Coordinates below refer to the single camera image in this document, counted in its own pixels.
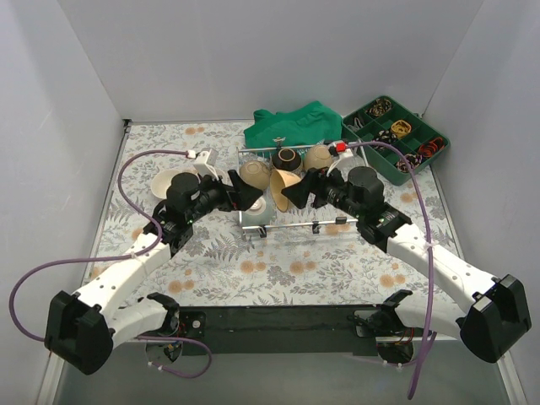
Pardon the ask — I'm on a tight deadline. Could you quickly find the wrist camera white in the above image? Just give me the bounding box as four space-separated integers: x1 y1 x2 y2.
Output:
187 148 219 180
327 141 355 175

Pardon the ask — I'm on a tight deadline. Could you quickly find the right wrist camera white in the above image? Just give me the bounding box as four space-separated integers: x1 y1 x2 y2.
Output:
327 141 355 175

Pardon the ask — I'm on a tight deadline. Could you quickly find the orange black hair tie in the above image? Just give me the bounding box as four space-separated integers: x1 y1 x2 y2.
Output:
418 137 446 159

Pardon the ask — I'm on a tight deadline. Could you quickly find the green divided organizer tray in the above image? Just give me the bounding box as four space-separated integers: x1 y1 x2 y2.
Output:
342 95 451 186

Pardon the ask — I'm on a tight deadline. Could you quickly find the black floral hair tie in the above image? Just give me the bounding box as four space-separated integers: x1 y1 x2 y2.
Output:
370 129 397 149

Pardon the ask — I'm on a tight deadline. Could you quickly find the beige bowl back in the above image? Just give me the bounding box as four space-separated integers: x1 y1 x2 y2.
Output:
303 144 332 171

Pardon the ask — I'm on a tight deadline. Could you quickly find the floral patterned table mat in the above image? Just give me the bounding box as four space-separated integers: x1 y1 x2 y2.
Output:
82 120 476 307

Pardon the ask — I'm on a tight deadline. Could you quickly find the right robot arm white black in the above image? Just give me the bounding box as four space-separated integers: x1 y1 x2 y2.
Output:
282 166 532 363

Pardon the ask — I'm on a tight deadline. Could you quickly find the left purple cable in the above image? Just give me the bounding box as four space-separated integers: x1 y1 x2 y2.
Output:
8 148 213 379

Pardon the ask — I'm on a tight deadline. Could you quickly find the dark brown patterned bowl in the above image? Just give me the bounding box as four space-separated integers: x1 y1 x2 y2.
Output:
271 148 303 174

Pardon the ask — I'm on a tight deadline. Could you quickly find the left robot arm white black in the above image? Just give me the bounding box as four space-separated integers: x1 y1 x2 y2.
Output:
45 170 263 375

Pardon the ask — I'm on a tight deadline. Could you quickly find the black gold hair tie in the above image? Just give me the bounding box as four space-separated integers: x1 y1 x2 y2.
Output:
364 98 393 118

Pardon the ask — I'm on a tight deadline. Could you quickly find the metal wire dish rack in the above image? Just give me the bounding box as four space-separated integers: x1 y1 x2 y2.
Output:
237 138 370 238

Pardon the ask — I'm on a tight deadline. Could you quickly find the pale beige white bowl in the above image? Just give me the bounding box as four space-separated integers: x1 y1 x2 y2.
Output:
150 169 198 200

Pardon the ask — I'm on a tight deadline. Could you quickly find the mint green dotted bowl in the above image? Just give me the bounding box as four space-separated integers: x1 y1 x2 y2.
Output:
241 197 273 227

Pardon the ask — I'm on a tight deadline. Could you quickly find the green cloth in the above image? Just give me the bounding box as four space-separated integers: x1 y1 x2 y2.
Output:
244 101 342 149

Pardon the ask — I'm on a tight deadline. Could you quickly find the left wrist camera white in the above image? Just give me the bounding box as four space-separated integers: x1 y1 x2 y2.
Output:
187 148 219 180

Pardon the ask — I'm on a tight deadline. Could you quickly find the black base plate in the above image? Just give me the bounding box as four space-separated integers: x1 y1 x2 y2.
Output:
174 305 377 356

